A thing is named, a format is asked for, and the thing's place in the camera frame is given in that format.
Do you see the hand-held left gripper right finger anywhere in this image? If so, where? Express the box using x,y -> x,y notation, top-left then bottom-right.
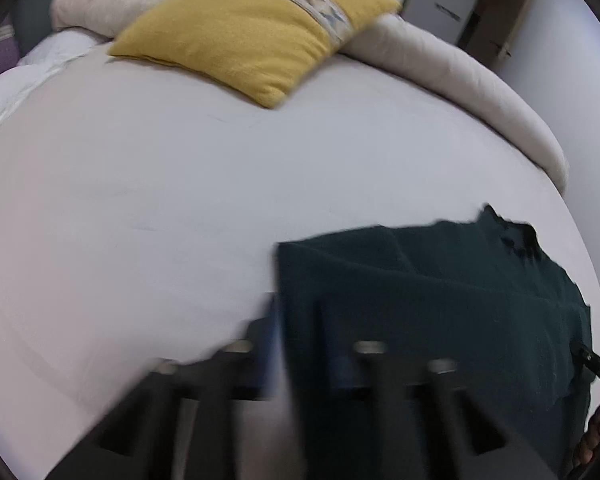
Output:
321,302 -> 561,480

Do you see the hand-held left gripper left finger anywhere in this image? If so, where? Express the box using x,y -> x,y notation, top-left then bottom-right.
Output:
45,294 -> 287,480

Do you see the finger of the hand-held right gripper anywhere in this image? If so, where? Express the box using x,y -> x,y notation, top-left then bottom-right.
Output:
571,341 -> 600,397

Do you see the dark green garment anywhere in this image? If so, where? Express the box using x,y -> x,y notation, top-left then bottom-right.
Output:
276,203 -> 594,480

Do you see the person's right hand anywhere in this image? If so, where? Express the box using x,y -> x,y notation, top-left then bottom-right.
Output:
571,400 -> 600,477

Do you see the bed with white sheet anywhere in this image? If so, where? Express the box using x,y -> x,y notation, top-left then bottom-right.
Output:
0,42 -> 600,480

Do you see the yellow pillow with patterned band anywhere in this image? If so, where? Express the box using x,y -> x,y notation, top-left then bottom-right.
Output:
106,0 -> 403,109

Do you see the beige duvet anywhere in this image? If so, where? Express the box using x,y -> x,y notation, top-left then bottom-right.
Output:
50,0 -> 570,196

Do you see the white pillow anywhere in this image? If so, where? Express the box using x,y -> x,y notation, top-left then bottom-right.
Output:
0,29 -> 106,148

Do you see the brown wooden furniture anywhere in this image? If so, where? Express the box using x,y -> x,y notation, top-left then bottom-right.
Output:
457,0 -> 543,73

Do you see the grey headboard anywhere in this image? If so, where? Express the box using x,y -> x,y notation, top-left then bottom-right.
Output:
11,0 -> 153,57

